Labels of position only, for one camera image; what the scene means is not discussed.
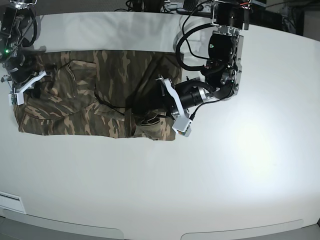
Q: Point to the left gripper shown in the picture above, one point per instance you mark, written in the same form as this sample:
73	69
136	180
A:
159	97

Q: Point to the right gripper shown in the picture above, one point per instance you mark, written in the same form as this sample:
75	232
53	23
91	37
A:
31	82

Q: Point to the camouflage T-shirt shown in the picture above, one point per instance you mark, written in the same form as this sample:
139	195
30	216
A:
98	93

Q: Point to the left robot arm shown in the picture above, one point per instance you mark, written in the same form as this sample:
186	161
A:
221	70

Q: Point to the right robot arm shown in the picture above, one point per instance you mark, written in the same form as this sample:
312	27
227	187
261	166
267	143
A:
18	31

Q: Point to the white label plate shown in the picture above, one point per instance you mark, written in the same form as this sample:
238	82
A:
11	202

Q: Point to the black equipment box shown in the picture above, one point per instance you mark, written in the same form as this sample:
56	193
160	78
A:
266	19

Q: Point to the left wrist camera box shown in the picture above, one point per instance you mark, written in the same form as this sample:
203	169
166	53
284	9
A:
182	126

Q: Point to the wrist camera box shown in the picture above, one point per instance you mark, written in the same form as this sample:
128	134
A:
182	126
16	99

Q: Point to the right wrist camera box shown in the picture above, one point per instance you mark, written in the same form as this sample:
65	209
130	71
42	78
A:
16	99

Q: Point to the power strip with cables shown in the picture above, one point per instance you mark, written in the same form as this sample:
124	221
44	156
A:
185	7

